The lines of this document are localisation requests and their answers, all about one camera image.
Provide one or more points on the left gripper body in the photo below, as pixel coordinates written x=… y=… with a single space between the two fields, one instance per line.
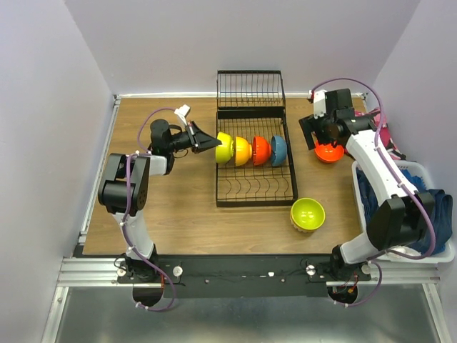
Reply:
x=191 y=136

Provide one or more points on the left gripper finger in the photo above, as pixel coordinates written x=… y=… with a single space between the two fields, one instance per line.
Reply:
x=206 y=145
x=201 y=136

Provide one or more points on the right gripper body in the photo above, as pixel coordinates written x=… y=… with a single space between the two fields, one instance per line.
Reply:
x=323 y=132

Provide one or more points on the yellow-green bowl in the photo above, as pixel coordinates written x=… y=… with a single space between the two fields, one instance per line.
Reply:
x=225 y=150

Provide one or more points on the orange-yellow bowl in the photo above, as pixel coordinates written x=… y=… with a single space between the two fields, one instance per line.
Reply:
x=243 y=151

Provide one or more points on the blue bowl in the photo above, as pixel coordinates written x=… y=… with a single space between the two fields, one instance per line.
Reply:
x=278 y=150

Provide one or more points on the red-orange bowl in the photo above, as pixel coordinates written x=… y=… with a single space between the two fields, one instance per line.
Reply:
x=328 y=153
x=261 y=150

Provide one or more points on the black wire dish rack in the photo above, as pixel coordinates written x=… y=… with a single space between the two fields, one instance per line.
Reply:
x=258 y=170

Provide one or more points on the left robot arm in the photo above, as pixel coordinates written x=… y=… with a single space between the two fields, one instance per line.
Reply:
x=124 y=187

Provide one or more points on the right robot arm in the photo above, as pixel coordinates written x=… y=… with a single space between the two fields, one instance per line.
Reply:
x=404 y=213

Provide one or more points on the pink camouflage garment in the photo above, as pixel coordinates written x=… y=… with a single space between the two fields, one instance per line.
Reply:
x=385 y=135

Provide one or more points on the lime green bowl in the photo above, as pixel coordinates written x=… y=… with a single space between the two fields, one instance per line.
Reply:
x=307 y=207

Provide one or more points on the cream ribbed bowl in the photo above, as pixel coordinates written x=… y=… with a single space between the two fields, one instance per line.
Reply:
x=306 y=224

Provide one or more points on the white cloth in basket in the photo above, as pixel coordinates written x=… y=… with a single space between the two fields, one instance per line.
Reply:
x=403 y=252

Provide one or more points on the blue denim jeans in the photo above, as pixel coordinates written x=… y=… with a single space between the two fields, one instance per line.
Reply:
x=441 y=216

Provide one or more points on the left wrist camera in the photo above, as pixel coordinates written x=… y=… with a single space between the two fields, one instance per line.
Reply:
x=182 y=112

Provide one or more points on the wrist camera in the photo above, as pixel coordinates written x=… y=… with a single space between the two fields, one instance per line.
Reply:
x=182 y=112
x=318 y=99

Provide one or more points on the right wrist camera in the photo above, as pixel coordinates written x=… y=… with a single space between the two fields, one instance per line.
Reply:
x=318 y=99

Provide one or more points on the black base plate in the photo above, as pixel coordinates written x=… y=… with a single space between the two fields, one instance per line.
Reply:
x=242 y=275

